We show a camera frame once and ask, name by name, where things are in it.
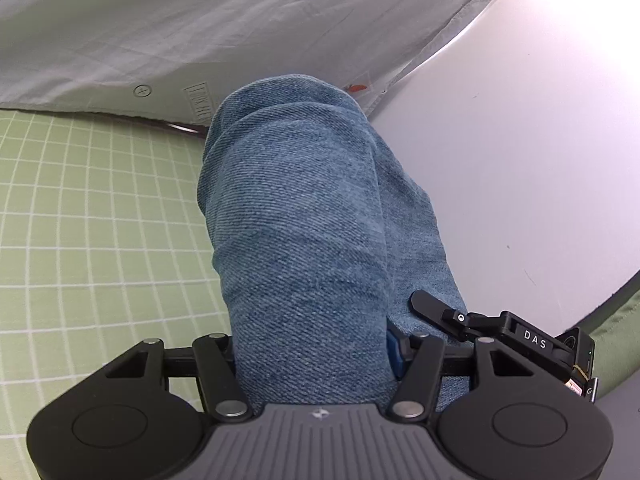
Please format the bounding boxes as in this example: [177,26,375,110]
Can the green checked mat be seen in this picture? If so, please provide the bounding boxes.
[0,107,236,461]

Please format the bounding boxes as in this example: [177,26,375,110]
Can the carrot print bed sheet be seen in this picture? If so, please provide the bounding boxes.
[0,0,531,133]

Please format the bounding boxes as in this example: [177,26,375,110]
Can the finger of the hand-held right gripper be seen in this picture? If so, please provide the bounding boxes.
[410,290,471,338]

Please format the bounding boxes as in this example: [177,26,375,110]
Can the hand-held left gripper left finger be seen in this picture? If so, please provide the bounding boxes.
[102,332,251,421]

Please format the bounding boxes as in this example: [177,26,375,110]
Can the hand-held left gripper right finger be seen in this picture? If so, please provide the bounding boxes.
[386,329,533,421]

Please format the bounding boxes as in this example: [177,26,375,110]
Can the blue denim jeans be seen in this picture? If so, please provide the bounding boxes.
[197,75,473,416]

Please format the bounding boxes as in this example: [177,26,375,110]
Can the green cloth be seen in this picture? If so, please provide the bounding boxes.
[585,290,640,396]

